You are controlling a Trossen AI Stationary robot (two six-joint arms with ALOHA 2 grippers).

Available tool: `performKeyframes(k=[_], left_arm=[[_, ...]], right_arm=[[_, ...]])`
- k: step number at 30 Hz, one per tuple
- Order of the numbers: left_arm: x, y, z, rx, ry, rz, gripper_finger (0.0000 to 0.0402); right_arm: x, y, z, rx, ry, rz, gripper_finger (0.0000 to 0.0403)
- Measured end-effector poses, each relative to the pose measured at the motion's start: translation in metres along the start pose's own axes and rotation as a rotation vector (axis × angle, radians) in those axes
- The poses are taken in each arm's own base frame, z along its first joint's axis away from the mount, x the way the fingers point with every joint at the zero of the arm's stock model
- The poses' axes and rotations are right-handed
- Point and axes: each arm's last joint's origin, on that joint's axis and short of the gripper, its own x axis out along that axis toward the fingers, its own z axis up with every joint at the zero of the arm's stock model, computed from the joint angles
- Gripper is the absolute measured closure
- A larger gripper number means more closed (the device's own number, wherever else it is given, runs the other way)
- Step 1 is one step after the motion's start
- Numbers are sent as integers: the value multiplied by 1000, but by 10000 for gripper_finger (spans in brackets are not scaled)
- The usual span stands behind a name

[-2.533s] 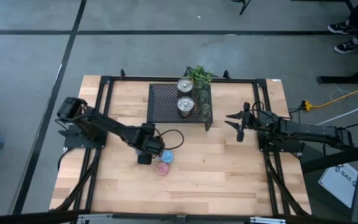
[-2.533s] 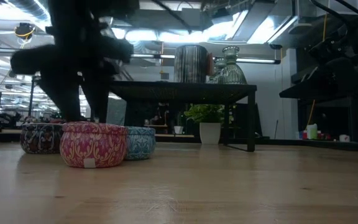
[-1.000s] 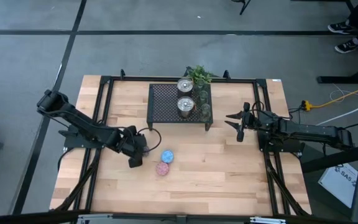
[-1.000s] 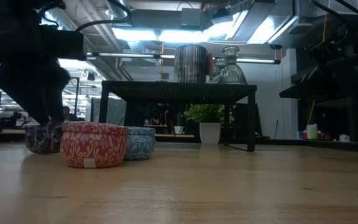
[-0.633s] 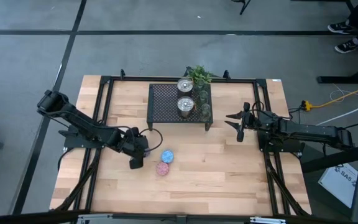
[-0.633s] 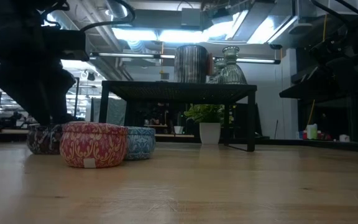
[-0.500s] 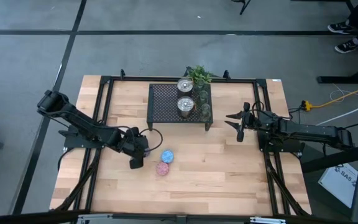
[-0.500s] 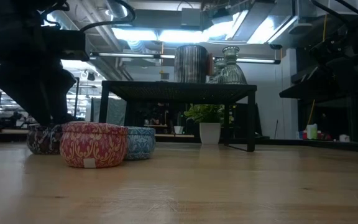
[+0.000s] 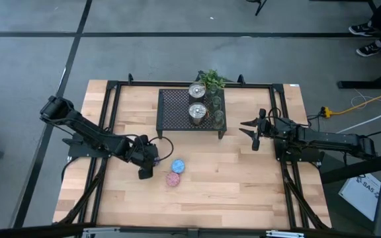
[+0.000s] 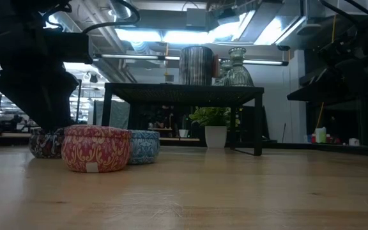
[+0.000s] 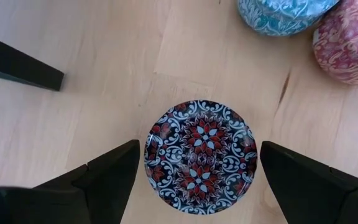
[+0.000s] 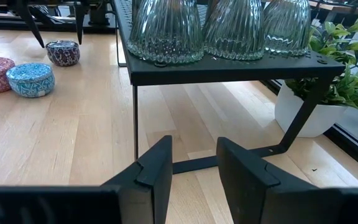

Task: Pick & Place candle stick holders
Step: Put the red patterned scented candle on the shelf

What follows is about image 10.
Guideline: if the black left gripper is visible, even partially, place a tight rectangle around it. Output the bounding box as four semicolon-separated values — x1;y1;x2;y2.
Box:
0;30;93;130

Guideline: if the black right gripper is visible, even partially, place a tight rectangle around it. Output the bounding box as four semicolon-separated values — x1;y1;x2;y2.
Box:
287;30;368;106

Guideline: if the purple patterned candle tin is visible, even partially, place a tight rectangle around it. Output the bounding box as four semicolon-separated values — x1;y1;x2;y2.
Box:
28;126;66;160

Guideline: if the pink patterned candle tin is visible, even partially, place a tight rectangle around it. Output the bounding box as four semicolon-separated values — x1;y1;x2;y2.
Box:
61;125;133;174

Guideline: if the blue patterned candle tin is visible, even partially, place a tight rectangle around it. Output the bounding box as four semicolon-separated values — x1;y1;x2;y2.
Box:
128;129;161;165

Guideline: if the silver ribbed candle jar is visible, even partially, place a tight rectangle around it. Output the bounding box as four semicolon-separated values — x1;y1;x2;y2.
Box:
179;45;216;86

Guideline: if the white plastic bottle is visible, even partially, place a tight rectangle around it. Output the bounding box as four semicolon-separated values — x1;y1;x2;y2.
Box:
314;126;328;144

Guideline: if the grey fabric panel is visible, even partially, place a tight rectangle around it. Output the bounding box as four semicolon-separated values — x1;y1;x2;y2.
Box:
94;100;130;130

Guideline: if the long LED light bar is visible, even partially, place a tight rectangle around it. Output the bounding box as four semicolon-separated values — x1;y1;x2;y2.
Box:
93;52;289;66

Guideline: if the green plant in white pot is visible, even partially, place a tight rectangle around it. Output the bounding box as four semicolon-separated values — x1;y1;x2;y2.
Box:
188;106;241;150

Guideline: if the bright ceiling light panel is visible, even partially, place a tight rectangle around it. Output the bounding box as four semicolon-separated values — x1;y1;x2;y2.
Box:
113;27;210;45

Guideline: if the black perforated metal shelf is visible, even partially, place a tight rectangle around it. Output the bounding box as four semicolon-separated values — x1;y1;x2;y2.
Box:
100;82;266;157

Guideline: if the black aluminium table frame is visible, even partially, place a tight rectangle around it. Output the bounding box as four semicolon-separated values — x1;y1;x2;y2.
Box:
0;132;368;157

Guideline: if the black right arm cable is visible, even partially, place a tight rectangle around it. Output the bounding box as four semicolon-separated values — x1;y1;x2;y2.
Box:
318;0;368;28

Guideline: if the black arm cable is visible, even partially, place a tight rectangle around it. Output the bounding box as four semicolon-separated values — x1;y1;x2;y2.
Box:
81;0;141;35
318;0;368;28

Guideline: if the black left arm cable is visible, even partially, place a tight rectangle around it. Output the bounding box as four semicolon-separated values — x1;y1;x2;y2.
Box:
81;0;141;35

